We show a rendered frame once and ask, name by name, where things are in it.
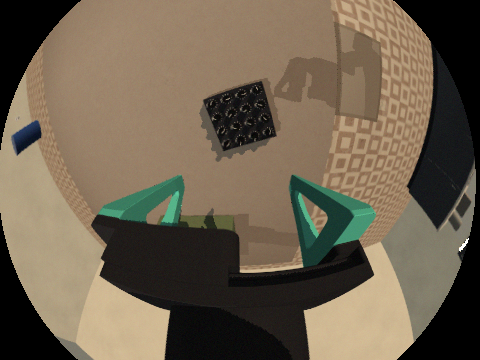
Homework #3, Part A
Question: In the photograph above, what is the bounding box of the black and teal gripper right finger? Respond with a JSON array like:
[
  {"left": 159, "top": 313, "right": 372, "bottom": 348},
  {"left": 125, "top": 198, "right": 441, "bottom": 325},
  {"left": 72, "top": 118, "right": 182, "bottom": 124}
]
[{"left": 289, "top": 175, "right": 376, "bottom": 267}]

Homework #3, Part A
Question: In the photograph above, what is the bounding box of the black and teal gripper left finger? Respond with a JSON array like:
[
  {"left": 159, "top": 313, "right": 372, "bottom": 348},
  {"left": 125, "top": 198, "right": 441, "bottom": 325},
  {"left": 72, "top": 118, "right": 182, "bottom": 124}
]
[{"left": 97, "top": 175, "right": 185, "bottom": 226}]

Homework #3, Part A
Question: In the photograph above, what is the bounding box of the black knob box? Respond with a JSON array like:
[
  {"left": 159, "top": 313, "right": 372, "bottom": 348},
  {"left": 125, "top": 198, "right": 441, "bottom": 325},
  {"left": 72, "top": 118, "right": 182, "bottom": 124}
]
[{"left": 203, "top": 81, "right": 276, "bottom": 151}]

